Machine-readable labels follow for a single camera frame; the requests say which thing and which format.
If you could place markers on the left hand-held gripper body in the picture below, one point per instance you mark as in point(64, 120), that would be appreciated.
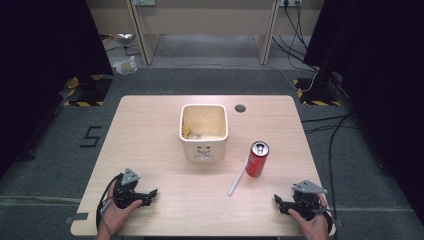
point(124, 195)

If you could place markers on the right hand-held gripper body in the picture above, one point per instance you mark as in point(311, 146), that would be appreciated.
point(306, 203)

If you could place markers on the red drink can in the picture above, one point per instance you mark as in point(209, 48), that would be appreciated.
point(256, 163)

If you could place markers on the white straw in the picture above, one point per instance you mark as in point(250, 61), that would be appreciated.
point(236, 181)

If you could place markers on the cream square bin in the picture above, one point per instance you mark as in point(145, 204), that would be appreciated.
point(204, 150)

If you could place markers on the person's left hand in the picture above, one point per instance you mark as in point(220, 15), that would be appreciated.
point(115, 216)

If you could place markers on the person's right hand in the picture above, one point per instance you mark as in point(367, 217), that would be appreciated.
point(315, 228)

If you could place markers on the grey tape strip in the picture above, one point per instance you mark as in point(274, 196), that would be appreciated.
point(78, 217)

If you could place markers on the paper scraps in bin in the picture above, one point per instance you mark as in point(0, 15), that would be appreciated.
point(196, 135)

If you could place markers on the black stand base striped tape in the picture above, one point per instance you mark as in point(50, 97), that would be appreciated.
point(90, 93)
point(316, 95)

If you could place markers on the crumpled clear plastic bag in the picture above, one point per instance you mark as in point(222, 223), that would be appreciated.
point(125, 66)

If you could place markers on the black curtain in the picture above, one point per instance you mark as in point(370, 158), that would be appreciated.
point(383, 83)
point(40, 66)

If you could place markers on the crumpled silver foil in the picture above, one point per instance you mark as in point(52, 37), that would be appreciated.
point(124, 37)

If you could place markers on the wall power outlet with plugs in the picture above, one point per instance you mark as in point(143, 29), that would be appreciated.
point(290, 2)

